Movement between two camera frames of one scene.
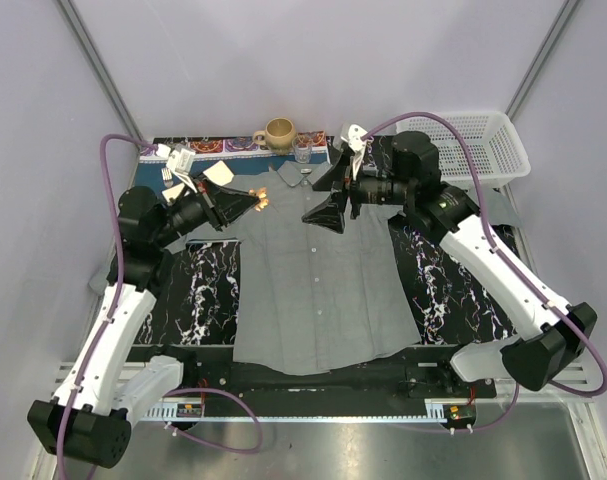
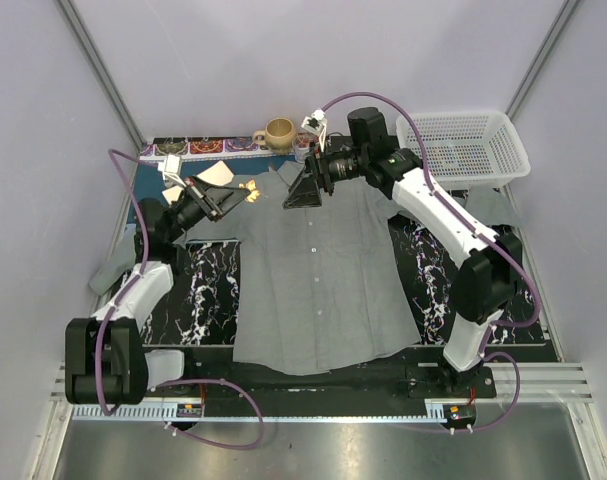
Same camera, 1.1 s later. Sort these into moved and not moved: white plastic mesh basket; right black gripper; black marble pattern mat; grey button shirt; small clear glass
Moved: right black gripper
Not moved: black marble pattern mat; small clear glass; white plastic mesh basket; grey button shirt
